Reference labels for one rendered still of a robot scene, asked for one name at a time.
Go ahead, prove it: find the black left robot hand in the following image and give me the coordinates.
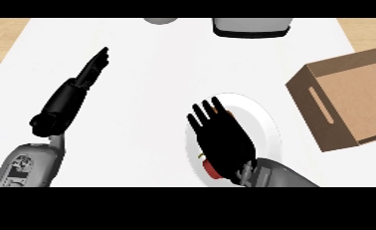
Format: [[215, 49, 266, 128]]
[[28, 46, 112, 138]]

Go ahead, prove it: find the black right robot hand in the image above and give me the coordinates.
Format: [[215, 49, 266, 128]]
[[185, 97, 258, 186]]

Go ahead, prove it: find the brown croissant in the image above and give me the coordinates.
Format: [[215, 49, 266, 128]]
[[209, 108, 237, 119]]

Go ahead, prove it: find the white round plate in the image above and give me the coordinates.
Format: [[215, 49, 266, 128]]
[[184, 92, 283, 185]]

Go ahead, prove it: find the brown cardboard box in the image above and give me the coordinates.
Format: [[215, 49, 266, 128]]
[[284, 48, 376, 153]]

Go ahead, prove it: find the red apple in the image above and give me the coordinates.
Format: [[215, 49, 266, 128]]
[[196, 153, 222, 180]]

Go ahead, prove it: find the grey rounded object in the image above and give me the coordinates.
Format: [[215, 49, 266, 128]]
[[143, 18, 179, 26]]

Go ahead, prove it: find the grey appliance with black base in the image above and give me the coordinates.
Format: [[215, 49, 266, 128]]
[[210, 18, 293, 39]]

